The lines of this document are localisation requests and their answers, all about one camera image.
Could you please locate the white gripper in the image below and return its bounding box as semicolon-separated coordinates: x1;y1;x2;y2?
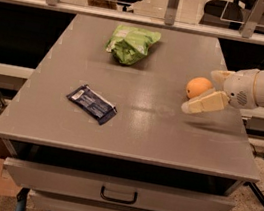
181;69;259;114

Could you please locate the orange fruit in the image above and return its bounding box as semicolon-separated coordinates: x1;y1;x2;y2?
186;77;213;99

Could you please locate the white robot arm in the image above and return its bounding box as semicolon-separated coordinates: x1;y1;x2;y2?
181;68;264;114

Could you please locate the blue rxbar blueberry wrapper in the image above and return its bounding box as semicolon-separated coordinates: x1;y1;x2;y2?
67;84;117;126

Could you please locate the green chip bag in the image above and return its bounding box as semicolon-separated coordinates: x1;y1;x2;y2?
105;24;161;66

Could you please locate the grey top drawer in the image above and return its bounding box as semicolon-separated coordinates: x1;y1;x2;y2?
4;158;235;211

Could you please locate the black drawer handle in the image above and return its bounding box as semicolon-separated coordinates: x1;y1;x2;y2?
100;186;138;205

